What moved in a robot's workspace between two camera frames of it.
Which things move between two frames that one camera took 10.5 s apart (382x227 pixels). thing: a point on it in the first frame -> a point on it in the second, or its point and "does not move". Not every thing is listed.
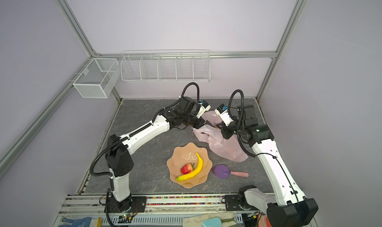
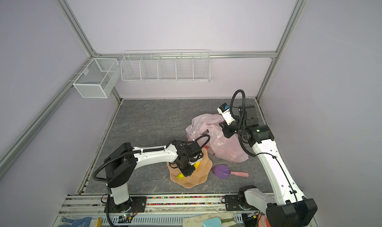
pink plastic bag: x=231 y=148 does not move
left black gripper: x=200 y=121 -> x=188 y=172
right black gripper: x=224 y=128 does not move
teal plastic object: x=212 y=222 does not move
